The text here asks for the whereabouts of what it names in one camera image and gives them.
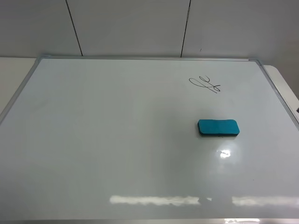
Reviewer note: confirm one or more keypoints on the blue whiteboard eraser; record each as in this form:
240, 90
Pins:
218, 128

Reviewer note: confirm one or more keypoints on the whiteboard with aluminium frame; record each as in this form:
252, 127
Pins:
116, 140

